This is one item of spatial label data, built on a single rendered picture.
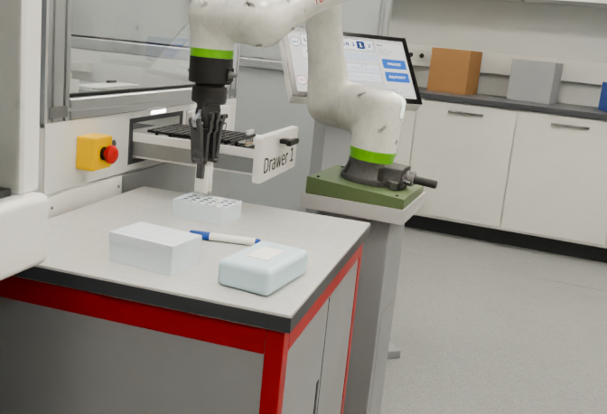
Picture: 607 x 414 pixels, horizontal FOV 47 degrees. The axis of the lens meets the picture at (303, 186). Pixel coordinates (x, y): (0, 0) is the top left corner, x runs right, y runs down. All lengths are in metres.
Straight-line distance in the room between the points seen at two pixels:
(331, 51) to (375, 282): 0.62
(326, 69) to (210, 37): 0.51
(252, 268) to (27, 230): 0.33
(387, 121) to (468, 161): 2.73
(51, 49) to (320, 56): 0.73
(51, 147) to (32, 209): 0.47
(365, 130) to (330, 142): 0.81
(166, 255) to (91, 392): 0.27
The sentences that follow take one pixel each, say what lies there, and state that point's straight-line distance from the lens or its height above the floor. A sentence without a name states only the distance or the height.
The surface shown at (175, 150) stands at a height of 0.87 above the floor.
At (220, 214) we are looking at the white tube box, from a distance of 1.48.
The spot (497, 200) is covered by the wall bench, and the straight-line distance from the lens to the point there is 4.58.
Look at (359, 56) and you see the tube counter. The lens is 2.69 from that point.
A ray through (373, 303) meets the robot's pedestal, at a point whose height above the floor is 0.49.
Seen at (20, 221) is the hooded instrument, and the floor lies 0.88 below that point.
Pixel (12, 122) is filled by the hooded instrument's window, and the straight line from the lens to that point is 1.00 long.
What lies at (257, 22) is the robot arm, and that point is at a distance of 1.39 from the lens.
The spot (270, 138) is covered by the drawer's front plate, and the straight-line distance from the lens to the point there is 1.67.
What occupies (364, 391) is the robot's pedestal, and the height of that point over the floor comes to 0.23.
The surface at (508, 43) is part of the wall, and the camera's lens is 5.22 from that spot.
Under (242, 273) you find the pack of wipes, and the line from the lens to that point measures 1.11.
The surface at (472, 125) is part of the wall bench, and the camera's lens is 4.54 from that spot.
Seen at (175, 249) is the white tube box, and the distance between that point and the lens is 1.16.
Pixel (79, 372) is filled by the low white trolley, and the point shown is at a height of 0.58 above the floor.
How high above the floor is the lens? 1.15
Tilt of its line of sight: 12 degrees down
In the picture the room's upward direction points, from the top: 6 degrees clockwise
